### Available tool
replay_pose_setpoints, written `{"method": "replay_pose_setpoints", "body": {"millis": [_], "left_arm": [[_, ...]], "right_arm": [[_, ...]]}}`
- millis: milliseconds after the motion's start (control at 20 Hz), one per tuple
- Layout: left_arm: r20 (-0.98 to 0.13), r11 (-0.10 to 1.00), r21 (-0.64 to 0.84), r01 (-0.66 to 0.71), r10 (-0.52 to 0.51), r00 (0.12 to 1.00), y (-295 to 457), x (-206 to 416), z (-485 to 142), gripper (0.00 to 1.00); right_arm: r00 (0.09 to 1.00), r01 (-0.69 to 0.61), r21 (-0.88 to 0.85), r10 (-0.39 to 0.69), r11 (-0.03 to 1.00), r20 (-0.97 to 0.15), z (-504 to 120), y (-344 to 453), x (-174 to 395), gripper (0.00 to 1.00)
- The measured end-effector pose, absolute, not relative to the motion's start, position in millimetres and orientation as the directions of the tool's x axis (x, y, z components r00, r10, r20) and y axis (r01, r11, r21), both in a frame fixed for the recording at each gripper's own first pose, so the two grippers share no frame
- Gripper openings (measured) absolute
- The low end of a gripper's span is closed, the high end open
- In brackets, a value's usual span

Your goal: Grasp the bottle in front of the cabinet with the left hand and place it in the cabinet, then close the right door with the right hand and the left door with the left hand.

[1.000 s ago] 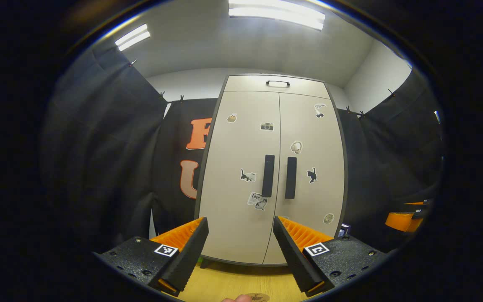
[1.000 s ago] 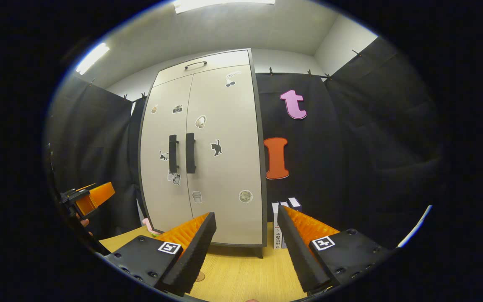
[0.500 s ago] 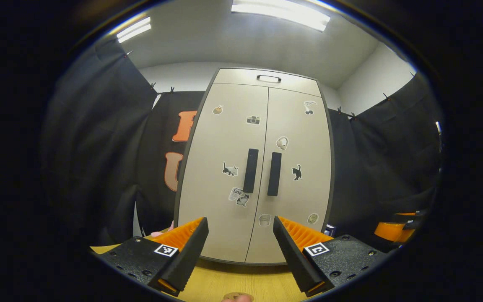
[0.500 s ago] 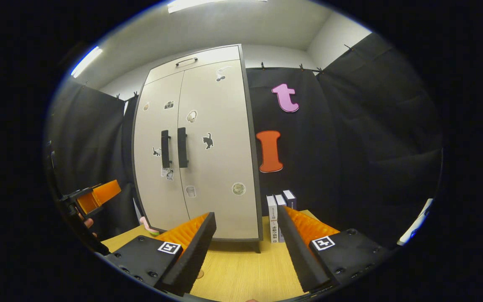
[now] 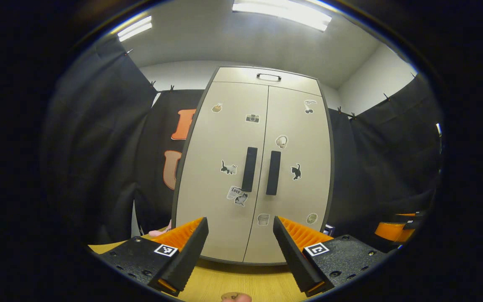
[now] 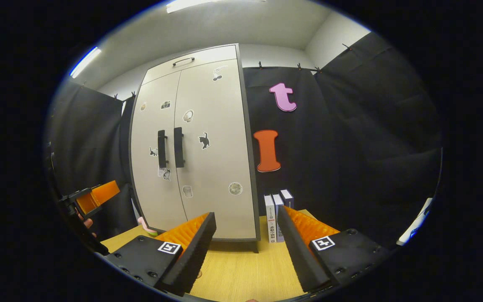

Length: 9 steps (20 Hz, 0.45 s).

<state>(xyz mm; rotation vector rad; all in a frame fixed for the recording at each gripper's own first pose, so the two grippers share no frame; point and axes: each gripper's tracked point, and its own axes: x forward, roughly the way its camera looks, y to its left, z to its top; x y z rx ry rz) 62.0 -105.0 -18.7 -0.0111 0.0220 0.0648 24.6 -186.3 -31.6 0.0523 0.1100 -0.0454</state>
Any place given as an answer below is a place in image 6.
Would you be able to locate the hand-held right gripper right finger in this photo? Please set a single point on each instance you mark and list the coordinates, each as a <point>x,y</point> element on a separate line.
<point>298,256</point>

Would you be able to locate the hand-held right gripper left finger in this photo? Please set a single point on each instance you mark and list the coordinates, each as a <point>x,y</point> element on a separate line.
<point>195,256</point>

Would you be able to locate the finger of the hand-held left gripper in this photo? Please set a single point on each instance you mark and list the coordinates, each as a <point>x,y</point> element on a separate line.
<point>99,195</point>

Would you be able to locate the white cabinet door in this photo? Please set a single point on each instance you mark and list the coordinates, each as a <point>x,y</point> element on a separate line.
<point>149,193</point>
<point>220,167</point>

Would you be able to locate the black backdrop cloth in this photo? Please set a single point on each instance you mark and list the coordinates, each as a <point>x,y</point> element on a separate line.
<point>308,147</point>
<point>86,134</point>
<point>384,138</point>
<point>125,147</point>

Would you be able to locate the pink starfish plush toy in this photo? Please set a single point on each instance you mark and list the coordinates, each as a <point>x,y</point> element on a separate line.
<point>146,226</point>

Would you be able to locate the dark blue book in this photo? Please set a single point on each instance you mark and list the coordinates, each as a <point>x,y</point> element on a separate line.
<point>287,198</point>

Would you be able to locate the white cabinet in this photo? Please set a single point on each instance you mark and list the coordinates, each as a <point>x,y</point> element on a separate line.
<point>208,167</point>

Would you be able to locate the white plastic object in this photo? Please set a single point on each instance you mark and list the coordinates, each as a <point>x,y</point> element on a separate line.
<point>415,224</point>

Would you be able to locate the ceiling light panel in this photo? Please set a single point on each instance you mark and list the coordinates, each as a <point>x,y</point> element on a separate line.
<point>85,61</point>
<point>195,5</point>

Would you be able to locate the white cabinet drawer front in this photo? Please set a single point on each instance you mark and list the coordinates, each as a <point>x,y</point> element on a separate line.
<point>208,58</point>

